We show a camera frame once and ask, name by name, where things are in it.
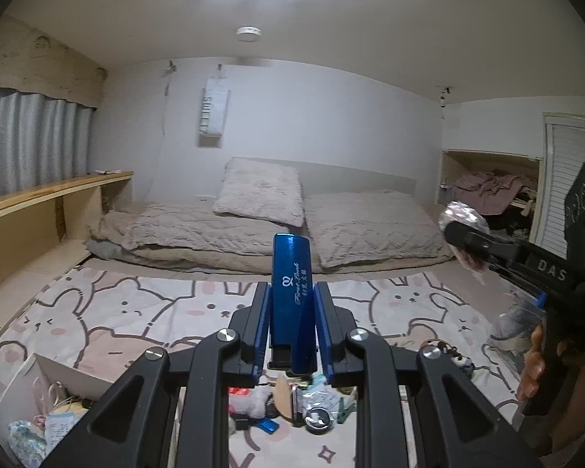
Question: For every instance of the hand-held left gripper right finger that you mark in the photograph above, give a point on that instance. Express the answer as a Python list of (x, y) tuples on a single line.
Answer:
[(321, 326)]

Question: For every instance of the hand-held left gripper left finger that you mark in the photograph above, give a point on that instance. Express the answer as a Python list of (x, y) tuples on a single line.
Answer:
[(262, 324)]

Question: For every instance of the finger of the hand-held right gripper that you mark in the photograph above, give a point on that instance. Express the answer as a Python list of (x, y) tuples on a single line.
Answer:
[(477, 246)]

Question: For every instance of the clear plastic packet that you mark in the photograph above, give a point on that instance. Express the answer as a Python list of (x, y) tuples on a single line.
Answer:
[(460, 214)]

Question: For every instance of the blue metal case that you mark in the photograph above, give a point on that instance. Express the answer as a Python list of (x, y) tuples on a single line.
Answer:
[(291, 292)]

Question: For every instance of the white storage box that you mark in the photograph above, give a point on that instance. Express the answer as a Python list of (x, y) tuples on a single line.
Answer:
[(44, 380)]

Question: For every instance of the person's right hand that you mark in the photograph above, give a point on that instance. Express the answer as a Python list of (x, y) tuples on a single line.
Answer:
[(532, 365)]

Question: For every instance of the pile of clothes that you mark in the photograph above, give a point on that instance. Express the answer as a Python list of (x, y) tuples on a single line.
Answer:
[(487, 190)]

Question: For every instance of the flat wooden piece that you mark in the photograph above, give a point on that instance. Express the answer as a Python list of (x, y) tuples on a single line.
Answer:
[(285, 397)]

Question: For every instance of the small white plush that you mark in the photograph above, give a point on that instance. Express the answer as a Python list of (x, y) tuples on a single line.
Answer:
[(248, 402)]

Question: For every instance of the clear zip bag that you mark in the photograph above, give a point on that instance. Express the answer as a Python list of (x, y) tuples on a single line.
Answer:
[(516, 324)]

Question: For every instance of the green clip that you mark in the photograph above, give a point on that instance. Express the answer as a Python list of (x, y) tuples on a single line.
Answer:
[(343, 409)]

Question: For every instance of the round black silver item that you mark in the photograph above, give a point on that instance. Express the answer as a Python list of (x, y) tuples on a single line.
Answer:
[(319, 420)]

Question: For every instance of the white louvred door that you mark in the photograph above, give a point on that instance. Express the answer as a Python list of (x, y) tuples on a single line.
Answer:
[(560, 180)]

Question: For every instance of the small blue item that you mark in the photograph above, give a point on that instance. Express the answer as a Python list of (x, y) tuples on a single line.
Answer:
[(267, 425)]

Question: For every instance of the beige comforter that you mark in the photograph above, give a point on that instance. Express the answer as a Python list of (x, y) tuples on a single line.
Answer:
[(185, 234)]

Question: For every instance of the fluffy beige pillow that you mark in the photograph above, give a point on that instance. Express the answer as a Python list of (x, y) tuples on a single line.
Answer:
[(261, 190)]

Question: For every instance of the bunny printed blanket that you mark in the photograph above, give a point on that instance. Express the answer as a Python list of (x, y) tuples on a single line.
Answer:
[(126, 312)]

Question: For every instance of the long wooden shelf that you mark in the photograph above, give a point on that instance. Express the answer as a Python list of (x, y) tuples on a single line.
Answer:
[(39, 195)]

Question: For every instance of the floral fabric pouch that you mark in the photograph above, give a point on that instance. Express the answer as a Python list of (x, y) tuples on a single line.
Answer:
[(27, 441)]

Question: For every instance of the white smoke detector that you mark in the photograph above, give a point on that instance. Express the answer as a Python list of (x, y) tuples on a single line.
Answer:
[(248, 33)]

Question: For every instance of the grey curtain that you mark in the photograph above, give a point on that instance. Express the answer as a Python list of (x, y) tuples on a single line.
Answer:
[(29, 141)]

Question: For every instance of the brown paper valance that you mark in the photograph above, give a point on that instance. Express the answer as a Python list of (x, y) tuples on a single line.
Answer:
[(34, 68)]

